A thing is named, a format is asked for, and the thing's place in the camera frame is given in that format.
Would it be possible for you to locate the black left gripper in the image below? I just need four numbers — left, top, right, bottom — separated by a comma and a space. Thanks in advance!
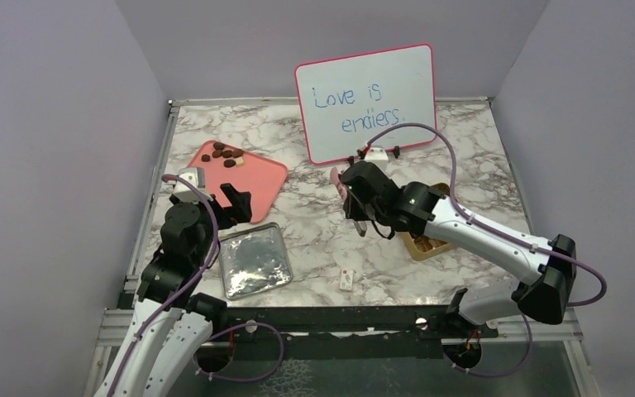
172, 182, 251, 265

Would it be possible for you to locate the pink plastic tray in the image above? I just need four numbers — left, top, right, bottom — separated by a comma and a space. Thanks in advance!
188, 140, 289, 224

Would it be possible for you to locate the silver tin lid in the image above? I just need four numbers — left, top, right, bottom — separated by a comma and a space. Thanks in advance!
218, 222, 293, 300

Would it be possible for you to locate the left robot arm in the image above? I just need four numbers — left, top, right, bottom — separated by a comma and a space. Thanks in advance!
95, 178, 252, 396

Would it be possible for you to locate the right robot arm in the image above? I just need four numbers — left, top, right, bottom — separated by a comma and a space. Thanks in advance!
337, 161, 576, 337

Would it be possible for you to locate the gold chocolate box tray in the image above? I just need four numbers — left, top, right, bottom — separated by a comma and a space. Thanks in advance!
402, 182, 461, 262

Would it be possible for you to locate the small white red card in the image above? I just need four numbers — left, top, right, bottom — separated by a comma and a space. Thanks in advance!
339, 269, 355, 291

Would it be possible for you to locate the pink framed whiteboard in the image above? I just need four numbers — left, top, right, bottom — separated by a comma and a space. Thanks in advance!
294, 44, 437, 165

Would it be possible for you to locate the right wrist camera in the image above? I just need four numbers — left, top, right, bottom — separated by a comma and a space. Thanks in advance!
362, 146, 389, 164

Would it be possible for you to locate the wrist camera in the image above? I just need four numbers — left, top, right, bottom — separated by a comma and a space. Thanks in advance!
170, 167, 212, 203
362, 146, 389, 164

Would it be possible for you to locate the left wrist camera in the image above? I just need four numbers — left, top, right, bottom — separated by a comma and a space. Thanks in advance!
170, 167, 212, 203

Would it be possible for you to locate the black metal base rail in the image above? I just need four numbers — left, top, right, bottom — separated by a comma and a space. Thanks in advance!
117, 304, 499, 363

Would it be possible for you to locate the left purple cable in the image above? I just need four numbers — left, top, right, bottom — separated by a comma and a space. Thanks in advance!
106, 174, 286, 397

